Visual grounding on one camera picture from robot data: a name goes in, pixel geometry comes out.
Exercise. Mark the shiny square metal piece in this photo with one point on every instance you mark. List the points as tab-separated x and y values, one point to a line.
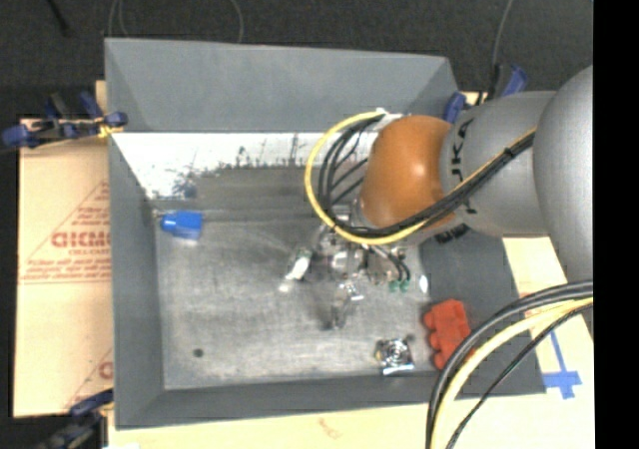
395	354

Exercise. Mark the grey metal bin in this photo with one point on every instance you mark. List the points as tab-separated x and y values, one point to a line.
239	317

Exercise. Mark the brown cardboard board red print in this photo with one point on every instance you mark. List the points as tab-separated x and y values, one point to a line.
60	317

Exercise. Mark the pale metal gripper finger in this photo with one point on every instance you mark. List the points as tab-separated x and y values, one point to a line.
344	307
299	267

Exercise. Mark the red-orange toy brick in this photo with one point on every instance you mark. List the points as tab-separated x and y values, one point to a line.
447	332

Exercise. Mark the black cylinder on white bracket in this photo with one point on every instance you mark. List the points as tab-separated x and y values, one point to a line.
451	235

